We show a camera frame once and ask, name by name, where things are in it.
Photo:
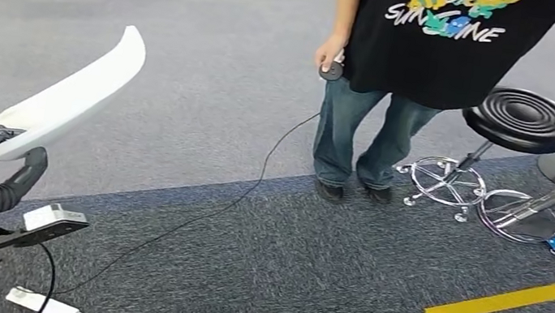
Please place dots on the white curved plastic part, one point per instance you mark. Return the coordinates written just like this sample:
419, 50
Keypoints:
74, 99

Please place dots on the person's forearm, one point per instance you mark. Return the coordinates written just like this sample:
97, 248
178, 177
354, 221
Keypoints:
347, 2

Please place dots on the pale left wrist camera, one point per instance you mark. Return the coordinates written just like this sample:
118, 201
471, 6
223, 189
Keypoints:
54, 219

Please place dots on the person's hand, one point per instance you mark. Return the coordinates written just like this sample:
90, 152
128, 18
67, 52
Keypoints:
331, 51

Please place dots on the black round handheld device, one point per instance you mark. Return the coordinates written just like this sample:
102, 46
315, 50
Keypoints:
331, 72

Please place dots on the black round stool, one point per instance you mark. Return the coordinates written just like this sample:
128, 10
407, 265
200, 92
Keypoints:
519, 118

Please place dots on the white power strip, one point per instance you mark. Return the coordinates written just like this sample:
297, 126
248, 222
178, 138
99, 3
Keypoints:
39, 304

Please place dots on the standing person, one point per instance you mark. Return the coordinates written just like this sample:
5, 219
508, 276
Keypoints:
434, 47

